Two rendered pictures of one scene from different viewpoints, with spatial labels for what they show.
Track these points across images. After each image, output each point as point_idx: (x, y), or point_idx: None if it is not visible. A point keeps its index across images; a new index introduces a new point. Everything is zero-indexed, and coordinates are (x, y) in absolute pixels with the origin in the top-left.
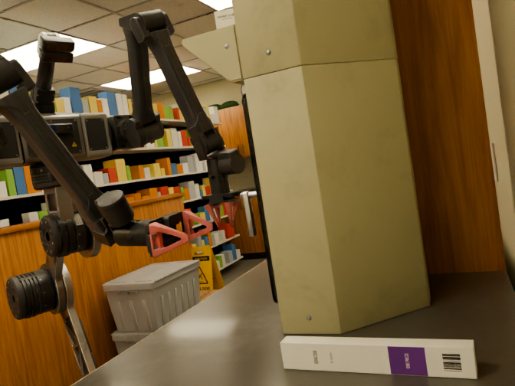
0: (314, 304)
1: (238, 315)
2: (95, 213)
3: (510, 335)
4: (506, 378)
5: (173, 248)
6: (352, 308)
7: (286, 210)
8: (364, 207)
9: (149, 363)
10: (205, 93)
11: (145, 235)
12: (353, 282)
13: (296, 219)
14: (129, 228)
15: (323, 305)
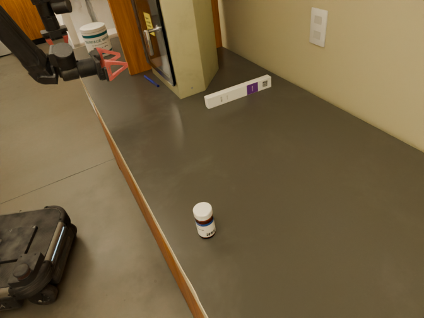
0: (194, 81)
1: (137, 101)
2: (43, 63)
3: (260, 70)
4: (277, 83)
5: (120, 72)
6: (206, 77)
7: (180, 37)
8: (204, 29)
9: (142, 134)
10: None
11: (98, 69)
12: (206, 66)
13: (185, 41)
14: (75, 68)
15: (198, 80)
